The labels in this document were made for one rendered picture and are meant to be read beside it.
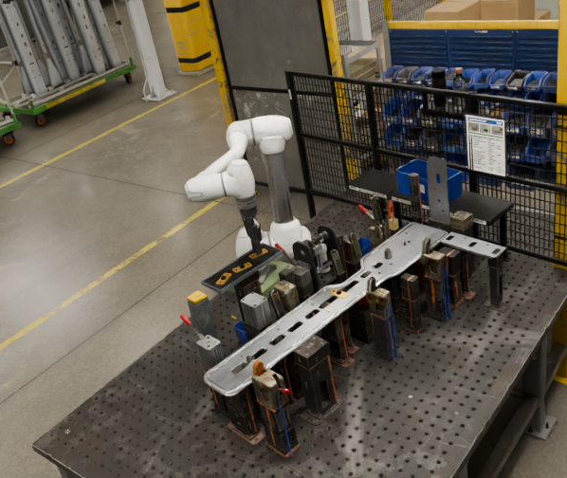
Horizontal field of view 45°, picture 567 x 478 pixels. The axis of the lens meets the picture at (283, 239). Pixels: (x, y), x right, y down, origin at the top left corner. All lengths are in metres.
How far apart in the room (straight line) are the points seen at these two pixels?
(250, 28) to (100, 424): 3.41
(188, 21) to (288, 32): 5.31
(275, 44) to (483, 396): 3.38
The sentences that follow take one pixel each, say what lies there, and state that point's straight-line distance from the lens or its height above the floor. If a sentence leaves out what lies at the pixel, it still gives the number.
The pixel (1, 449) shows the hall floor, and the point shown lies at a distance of 4.47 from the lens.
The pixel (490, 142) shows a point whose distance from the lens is 3.47.
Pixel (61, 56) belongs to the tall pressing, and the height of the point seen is 0.67.
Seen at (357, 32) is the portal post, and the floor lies 0.93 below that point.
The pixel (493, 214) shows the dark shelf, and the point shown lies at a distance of 3.43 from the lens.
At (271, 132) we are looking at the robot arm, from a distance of 3.37.
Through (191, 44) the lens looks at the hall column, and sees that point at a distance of 10.59.
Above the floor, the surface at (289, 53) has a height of 1.36.
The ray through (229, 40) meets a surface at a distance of 5.77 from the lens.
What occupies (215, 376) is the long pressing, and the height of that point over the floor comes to 1.00.
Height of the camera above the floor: 2.70
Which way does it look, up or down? 29 degrees down
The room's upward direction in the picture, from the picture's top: 11 degrees counter-clockwise
